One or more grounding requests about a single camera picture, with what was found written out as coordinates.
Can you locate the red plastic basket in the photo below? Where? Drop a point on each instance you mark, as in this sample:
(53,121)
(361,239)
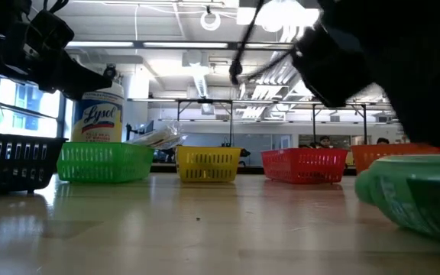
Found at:
(304,166)

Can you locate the green travel size bottle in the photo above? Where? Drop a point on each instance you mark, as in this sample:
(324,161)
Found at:
(415,191)

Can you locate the black plastic basket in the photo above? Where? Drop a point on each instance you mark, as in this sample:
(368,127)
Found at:
(13,164)

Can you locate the clear toiletry item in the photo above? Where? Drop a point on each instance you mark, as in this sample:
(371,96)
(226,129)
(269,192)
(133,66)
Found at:
(174,133)

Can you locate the white item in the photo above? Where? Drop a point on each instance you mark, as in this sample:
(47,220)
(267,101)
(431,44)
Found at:
(162,144)

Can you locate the small monitor on arm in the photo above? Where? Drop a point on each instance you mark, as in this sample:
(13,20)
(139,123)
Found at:
(128,133)

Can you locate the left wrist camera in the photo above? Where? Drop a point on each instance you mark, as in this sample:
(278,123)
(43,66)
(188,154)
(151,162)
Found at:
(48,34)

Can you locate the person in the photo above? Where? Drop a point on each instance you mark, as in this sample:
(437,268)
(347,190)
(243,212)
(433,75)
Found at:
(382,141)
(324,141)

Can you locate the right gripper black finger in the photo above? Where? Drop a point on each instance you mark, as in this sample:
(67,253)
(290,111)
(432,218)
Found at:
(430,122)

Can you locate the white ceiling conduits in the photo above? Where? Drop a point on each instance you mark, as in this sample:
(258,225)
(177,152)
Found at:
(277,80)

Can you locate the orange plastic basket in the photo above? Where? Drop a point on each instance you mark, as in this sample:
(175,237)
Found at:
(380,154)

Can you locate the green plastic basket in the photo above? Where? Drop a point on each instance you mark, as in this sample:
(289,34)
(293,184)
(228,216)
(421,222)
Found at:
(105,162)

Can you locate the black frame stand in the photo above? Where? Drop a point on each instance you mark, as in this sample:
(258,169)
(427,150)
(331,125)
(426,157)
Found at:
(178,114)
(314,126)

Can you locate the small black background object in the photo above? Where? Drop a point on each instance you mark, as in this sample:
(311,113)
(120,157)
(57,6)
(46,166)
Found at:
(245,153)

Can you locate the Lysol wipes canister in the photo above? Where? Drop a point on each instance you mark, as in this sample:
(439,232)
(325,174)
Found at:
(98,122)

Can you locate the overhead light bar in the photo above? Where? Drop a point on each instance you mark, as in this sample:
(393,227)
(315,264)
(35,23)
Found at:
(185,44)

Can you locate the yellow plastic basket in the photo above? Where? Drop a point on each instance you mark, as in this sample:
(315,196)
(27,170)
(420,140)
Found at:
(208,164)

